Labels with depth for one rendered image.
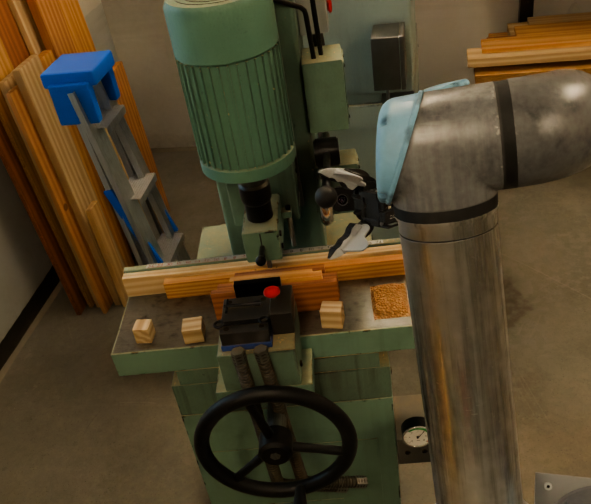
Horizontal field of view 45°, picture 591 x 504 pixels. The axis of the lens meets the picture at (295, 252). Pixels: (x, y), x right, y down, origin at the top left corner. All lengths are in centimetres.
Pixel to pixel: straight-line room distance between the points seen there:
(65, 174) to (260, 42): 170
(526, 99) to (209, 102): 59
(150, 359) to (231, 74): 58
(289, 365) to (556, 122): 69
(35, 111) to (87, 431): 112
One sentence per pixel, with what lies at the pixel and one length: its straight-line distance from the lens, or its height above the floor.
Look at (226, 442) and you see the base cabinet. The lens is 158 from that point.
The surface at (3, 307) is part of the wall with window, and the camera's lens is 298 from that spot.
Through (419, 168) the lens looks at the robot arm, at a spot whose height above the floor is 143.
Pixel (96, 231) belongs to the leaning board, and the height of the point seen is 39.
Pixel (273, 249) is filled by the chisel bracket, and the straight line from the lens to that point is 136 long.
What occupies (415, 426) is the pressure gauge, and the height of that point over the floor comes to 69.
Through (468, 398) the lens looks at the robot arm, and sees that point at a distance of 86.
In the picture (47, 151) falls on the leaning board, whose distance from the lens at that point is 273.
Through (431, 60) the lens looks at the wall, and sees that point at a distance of 373.
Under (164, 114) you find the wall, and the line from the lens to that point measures 409.
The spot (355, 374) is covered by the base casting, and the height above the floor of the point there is 79.
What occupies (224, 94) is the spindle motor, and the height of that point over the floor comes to 136.
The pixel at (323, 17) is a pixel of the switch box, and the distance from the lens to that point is 149.
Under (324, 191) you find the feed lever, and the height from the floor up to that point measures 125.
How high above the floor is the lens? 181
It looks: 36 degrees down
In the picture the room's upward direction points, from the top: 10 degrees counter-clockwise
